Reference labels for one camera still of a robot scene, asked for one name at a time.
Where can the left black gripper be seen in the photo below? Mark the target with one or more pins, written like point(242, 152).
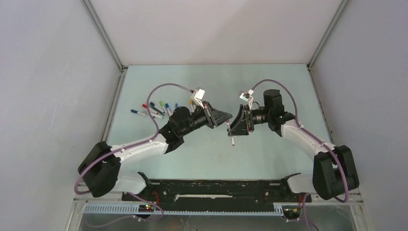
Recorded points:
point(214, 118)

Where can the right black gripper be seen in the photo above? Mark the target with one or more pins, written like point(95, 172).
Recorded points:
point(239, 127)

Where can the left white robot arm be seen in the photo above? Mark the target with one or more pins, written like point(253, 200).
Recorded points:
point(104, 169)

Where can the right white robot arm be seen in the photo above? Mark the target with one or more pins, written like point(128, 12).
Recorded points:
point(334, 171)

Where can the yellow cap marker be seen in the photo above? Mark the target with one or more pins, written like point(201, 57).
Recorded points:
point(191, 105)

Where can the blue cap thick marker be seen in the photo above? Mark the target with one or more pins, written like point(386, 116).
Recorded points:
point(168, 109)

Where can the navy cap marker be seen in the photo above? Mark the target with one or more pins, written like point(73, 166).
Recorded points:
point(156, 108)

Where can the grey cap white marker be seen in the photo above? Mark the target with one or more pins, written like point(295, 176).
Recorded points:
point(153, 114)

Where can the light green cap marker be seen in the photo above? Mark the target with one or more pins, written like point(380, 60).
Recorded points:
point(163, 107)

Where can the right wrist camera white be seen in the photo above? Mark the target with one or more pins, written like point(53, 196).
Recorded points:
point(248, 97)

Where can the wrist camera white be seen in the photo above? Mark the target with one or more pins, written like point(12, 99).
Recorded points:
point(248, 97)
point(197, 96)

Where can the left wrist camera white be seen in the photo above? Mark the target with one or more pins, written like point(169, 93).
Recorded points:
point(197, 96)

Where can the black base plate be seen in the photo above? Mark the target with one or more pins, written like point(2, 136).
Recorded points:
point(218, 195)

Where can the aluminium frame rail right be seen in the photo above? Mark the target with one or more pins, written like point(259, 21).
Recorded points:
point(315, 65)

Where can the aluminium frame rail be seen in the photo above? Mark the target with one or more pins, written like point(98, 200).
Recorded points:
point(120, 69)
point(315, 65)

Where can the aluminium frame rail left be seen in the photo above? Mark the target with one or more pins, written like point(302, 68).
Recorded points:
point(120, 69)

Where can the grey cable duct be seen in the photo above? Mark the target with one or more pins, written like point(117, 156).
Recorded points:
point(144, 209)

